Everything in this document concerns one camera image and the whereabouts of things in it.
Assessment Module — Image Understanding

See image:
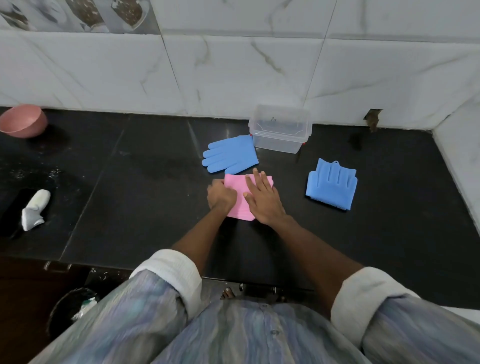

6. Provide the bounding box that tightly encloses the transparent plastic box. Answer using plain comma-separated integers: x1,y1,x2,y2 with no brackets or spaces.
248,104,313,155

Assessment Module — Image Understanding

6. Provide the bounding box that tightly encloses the blue streaked shirt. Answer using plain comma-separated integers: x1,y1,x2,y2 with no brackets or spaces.
28,249,480,364

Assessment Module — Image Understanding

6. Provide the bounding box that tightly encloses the blue rubber glove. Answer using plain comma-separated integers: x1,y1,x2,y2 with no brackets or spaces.
201,134,260,176
305,157,359,211

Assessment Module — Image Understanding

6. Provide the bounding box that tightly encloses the person's right forearm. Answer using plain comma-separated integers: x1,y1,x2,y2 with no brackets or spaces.
268,214,367,323

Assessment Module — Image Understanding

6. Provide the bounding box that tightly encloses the black phone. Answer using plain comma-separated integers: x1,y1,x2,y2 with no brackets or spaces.
0,187,42,241

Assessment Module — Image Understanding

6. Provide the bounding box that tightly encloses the person's left hand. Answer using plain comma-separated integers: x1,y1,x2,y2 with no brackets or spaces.
206,178,238,217

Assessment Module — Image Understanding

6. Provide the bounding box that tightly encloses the person's right hand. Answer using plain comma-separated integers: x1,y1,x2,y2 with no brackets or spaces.
242,167,288,226

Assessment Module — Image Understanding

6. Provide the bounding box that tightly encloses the pink bowl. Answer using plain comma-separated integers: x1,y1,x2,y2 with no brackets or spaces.
0,104,49,139

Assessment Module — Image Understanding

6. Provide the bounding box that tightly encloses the person's left forearm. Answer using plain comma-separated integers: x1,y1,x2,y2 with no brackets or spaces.
170,208,235,277

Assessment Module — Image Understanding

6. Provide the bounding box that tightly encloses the white crumpled paper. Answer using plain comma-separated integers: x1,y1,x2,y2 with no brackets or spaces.
71,296,99,322

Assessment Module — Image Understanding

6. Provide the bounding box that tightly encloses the white squeezed tube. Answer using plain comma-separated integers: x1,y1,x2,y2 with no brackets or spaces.
21,189,52,232

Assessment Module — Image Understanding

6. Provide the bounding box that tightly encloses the black trash bin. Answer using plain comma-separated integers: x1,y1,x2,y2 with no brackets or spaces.
46,287,100,338

